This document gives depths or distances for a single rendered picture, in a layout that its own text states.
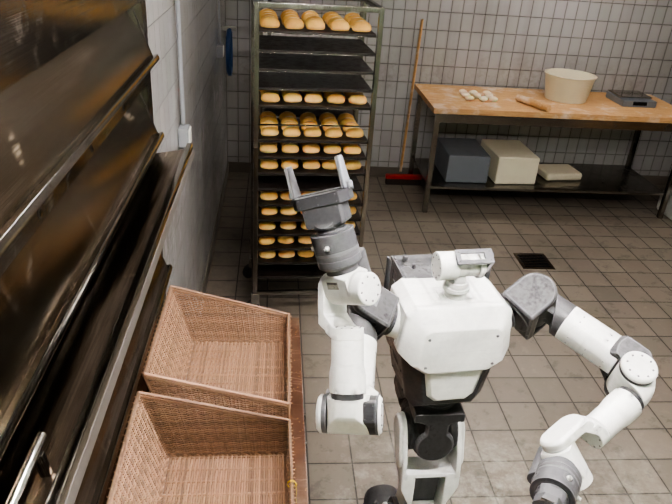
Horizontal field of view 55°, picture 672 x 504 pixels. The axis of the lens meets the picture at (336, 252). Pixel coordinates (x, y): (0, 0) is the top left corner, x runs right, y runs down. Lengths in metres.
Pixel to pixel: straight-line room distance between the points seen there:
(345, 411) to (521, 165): 4.57
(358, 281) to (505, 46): 5.01
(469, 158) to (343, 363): 4.37
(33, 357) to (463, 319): 0.88
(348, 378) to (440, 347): 0.30
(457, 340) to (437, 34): 4.63
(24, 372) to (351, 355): 0.57
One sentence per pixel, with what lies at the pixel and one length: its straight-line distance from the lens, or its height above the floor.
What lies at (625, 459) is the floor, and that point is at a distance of 3.45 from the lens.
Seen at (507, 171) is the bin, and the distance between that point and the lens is 5.67.
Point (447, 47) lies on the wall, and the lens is 5.97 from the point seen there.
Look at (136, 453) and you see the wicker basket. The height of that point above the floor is 0.78.
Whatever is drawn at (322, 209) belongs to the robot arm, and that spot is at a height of 1.67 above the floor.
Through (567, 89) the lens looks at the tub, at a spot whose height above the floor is 1.02.
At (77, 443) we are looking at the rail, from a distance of 1.09.
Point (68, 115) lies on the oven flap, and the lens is 1.45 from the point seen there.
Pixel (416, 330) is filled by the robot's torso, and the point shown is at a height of 1.36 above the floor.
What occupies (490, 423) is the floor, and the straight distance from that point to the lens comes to 3.37.
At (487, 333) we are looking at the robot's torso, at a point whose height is 1.35.
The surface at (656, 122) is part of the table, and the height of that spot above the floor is 0.86.
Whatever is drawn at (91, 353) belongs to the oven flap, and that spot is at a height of 1.41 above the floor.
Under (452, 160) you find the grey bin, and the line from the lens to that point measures 5.50.
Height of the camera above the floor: 2.17
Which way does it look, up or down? 28 degrees down
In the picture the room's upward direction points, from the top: 4 degrees clockwise
